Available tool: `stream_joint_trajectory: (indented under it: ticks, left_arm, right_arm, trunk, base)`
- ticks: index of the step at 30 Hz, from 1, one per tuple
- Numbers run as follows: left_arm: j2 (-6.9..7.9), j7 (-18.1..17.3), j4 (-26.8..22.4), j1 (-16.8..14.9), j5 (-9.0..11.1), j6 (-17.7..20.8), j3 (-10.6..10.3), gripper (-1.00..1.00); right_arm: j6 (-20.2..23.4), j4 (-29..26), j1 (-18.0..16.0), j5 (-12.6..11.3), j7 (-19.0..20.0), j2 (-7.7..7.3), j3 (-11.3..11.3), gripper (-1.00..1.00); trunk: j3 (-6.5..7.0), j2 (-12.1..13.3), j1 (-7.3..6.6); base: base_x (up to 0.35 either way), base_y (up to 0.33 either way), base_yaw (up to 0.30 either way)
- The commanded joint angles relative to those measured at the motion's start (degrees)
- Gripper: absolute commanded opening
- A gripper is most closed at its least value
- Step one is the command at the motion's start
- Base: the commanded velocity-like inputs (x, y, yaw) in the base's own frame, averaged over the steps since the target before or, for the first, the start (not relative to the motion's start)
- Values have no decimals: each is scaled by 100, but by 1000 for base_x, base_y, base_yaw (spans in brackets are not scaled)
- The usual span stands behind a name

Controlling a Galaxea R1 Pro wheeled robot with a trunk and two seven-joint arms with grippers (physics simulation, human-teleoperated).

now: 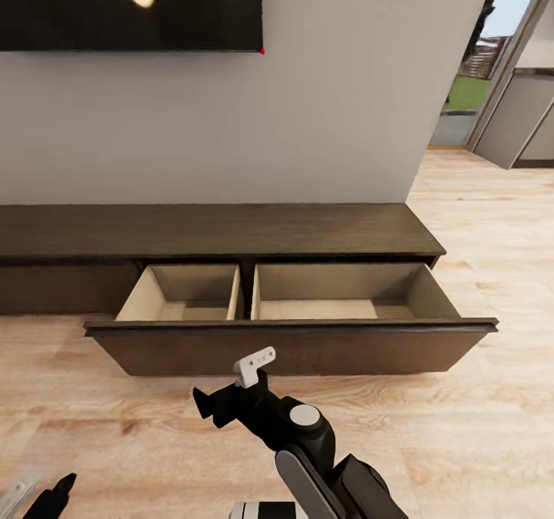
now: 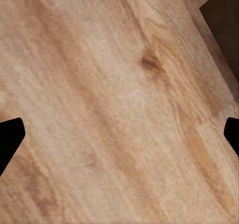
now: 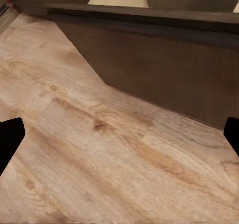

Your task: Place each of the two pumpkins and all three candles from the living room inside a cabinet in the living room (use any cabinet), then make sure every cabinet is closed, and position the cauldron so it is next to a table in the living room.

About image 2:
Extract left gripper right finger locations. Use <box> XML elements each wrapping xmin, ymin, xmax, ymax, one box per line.
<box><xmin>224</xmin><ymin>117</ymin><xmax>239</xmax><ymax>156</ymax></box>

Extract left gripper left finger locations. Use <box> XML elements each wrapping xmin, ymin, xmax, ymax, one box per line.
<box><xmin>0</xmin><ymin>117</ymin><xmax>25</xmax><ymax>176</ymax></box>

